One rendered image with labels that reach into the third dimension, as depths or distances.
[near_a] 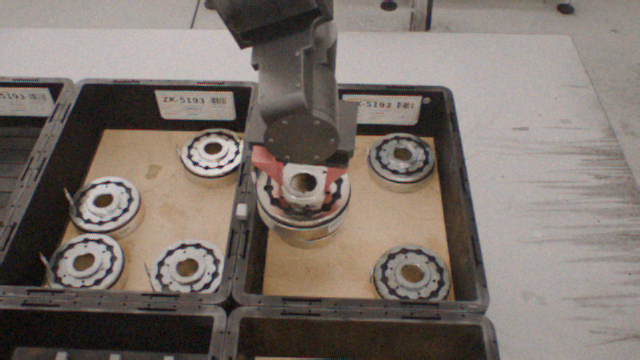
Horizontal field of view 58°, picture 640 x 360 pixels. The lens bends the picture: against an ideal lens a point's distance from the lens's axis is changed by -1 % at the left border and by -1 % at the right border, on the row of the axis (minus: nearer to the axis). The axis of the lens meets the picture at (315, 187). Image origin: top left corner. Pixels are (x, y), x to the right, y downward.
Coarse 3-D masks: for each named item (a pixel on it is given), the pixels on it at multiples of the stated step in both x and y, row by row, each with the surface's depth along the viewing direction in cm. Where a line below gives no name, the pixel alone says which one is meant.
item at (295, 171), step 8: (296, 168) 64; (304, 168) 64; (312, 168) 64; (288, 176) 64; (312, 176) 64; (320, 176) 64; (288, 184) 63; (320, 184) 63; (288, 192) 62; (296, 192) 62; (312, 192) 62; (320, 192) 62; (296, 200) 62; (304, 200) 62; (312, 200) 62
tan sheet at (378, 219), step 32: (352, 160) 95; (352, 192) 91; (384, 192) 91; (416, 192) 91; (352, 224) 86; (384, 224) 86; (416, 224) 87; (288, 256) 83; (320, 256) 83; (352, 256) 83; (448, 256) 83; (288, 288) 79; (320, 288) 79; (352, 288) 79
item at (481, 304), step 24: (456, 120) 87; (456, 144) 83; (456, 168) 80; (240, 240) 72; (240, 264) 70; (480, 264) 70; (240, 288) 68; (480, 288) 68; (456, 312) 66; (480, 312) 66
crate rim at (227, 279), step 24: (72, 96) 90; (48, 144) 83; (240, 168) 80; (24, 192) 77; (240, 192) 77; (24, 216) 75; (0, 264) 70; (0, 288) 68; (24, 288) 68; (48, 288) 68
